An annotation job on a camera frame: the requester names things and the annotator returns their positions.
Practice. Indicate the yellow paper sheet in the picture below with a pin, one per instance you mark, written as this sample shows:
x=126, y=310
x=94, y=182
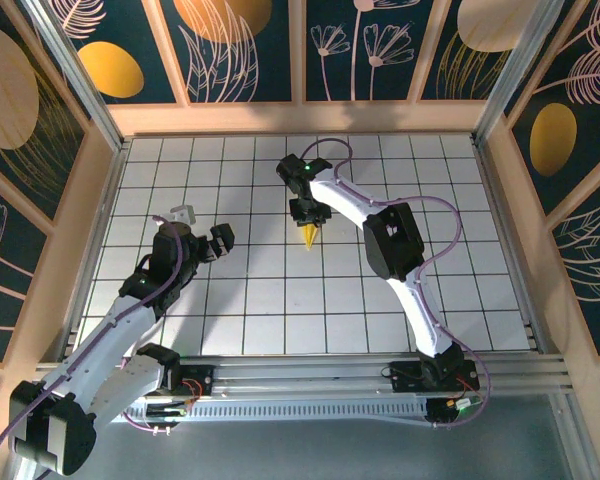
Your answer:
x=310, y=239

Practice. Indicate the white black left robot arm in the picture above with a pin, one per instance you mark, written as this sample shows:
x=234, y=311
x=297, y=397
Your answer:
x=130, y=380

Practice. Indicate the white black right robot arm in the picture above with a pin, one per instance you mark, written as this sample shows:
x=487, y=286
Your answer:
x=425, y=320

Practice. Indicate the grey metal sheet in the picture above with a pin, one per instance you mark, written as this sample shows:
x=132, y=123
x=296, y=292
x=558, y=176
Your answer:
x=300, y=455

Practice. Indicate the small circuit board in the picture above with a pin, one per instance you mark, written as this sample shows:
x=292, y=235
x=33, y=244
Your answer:
x=462, y=404

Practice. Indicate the aluminium side rail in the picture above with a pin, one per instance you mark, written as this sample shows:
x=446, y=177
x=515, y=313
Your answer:
x=111, y=190
x=497, y=200

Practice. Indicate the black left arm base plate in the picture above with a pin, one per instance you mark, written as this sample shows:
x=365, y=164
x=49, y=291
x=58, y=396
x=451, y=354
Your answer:
x=200, y=377

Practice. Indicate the aluminium rail beam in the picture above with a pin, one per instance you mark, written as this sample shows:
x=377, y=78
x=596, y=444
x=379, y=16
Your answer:
x=305, y=372

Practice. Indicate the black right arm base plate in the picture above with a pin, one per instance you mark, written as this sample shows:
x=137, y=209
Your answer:
x=405, y=377

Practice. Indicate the aluminium corner post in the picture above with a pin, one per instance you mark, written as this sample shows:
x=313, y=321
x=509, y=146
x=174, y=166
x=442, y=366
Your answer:
x=517, y=75
x=82, y=85

